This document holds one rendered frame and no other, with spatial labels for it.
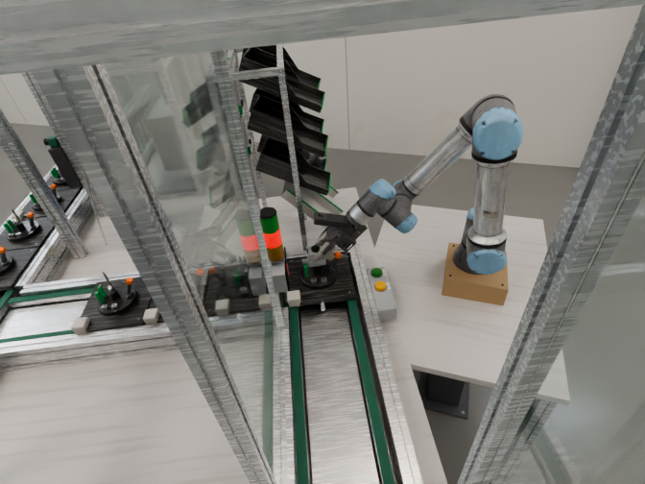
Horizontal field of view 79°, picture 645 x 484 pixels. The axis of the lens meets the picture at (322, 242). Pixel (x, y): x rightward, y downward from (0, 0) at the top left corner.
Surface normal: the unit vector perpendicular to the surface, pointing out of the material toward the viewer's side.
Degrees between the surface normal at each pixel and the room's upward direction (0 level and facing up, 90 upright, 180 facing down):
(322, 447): 0
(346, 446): 0
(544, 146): 90
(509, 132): 81
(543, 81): 90
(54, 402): 0
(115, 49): 90
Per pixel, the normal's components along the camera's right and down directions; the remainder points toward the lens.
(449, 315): -0.07, -0.77
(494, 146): -0.25, 0.51
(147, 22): 0.10, 0.63
